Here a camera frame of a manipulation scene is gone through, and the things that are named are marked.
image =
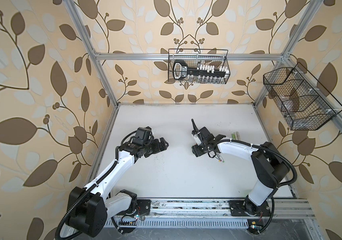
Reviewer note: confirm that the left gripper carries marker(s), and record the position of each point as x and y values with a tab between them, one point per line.
163	146

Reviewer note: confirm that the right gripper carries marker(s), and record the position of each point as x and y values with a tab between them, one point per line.
195	150

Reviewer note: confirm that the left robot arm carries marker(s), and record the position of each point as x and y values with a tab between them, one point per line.
96	191

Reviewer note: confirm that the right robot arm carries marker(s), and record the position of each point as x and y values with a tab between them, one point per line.
273	170

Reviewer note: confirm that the black white tool in basket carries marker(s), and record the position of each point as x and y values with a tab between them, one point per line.
182	71

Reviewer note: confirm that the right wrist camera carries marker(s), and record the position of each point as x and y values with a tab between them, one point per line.
196	137

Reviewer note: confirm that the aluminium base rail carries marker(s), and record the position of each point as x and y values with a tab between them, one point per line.
282	209

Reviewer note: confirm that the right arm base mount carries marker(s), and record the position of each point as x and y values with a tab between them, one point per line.
238	208

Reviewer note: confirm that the back wire basket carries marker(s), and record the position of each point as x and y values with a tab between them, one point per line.
192	57

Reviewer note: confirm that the side wire basket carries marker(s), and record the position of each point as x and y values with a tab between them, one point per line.
304	101

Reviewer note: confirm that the aluminium cage frame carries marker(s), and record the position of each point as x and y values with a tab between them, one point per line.
284	57

